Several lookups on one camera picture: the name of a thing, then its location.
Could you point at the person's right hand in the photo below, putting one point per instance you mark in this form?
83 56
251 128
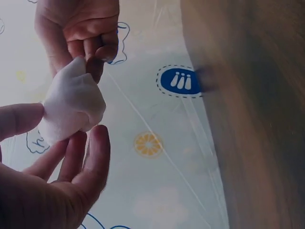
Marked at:
71 21

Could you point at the person's left hand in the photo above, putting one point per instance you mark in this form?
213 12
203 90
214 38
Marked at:
35 200

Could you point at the white cotton pad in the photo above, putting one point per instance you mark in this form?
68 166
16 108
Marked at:
74 102

